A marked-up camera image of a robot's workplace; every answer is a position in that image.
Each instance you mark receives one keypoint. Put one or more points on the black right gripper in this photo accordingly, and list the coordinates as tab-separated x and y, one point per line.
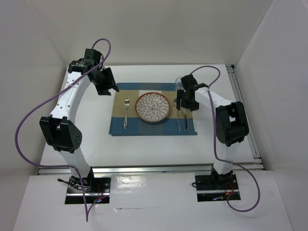
181	94

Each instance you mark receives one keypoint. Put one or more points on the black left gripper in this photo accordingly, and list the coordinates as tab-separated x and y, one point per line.
109	83

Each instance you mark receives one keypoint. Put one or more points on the silver spoon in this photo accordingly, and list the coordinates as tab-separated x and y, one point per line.
178	115

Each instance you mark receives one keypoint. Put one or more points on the clear drinking glass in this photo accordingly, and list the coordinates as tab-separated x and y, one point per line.
178	84

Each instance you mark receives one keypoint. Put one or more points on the silver knife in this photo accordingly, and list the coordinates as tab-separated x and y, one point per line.
186	120

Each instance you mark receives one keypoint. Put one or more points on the silver fork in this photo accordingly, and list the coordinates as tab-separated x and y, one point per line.
126	105

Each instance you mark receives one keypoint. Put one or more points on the floral ceramic plate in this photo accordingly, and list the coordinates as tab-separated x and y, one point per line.
152	107

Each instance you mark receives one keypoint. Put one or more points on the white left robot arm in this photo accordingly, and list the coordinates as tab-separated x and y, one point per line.
59	127

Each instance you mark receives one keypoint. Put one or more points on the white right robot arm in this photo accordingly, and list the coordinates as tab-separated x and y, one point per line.
231	126

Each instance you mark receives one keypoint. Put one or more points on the blue beige white placemat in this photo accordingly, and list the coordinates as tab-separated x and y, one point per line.
138	127

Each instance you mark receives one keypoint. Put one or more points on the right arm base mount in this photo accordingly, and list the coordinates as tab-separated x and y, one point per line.
207	191

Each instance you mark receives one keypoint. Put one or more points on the aluminium right side rail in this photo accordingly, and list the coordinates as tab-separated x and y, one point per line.
243	117

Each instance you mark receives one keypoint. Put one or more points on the aluminium rail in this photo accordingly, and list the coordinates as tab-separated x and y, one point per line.
147	169
243	117

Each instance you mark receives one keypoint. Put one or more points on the aluminium front rail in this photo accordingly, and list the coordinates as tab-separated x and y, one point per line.
147	169

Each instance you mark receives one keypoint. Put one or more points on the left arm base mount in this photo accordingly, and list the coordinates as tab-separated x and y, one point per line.
98	192

